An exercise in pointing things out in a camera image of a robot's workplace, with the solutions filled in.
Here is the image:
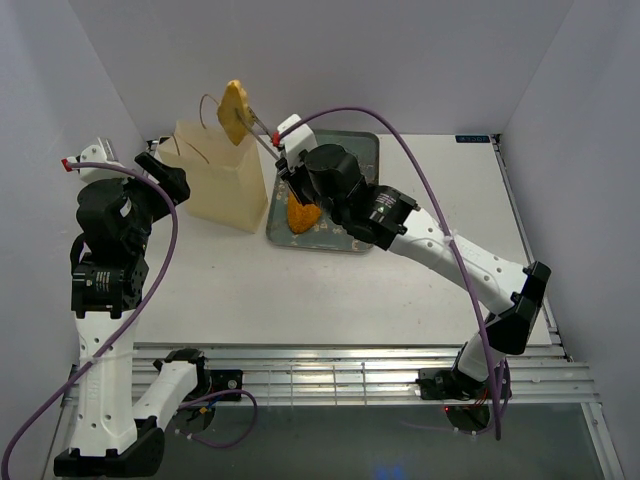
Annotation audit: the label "orange crumbed oval bread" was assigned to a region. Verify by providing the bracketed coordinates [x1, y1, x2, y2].
[287, 192, 322, 234]

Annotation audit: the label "beige paper bag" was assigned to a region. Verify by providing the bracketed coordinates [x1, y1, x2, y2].
[159, 120, 268, 233]

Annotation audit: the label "metal tongs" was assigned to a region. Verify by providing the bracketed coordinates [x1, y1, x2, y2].
[235, 109, 281, 162]

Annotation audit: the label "pale bread piece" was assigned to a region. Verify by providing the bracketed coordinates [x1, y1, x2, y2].
[217, 79, 253, 146]

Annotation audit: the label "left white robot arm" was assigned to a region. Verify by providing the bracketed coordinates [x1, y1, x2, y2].
[54, 153, 212, 478]

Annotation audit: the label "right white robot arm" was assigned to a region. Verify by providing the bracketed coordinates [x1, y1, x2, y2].
[276, 144, 551, 399]

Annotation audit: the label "floral teal serving tray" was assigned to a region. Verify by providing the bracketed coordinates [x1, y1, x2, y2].
[265, 130, 380, 253]

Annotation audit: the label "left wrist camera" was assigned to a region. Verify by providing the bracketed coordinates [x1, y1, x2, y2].
[61, 137, 123, 184]

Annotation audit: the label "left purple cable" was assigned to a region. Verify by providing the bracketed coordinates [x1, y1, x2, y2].
[0, 159, 259, 469]

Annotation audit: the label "purple cable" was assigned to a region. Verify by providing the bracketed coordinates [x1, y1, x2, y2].
[277, 105, 511, 441]
[0, 159, 259, 469]

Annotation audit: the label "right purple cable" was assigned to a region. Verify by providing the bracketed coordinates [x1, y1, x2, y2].
[277, 105, 511, 441]

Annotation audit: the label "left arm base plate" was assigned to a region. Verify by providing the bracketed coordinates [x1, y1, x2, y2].
[190, 369, 244, 399]

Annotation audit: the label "aluminium rail frame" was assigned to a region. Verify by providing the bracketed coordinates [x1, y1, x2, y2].
[64, 342, 599, 409]

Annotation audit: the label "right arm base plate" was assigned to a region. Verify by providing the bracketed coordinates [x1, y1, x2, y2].
[415, 368, 491, 401]

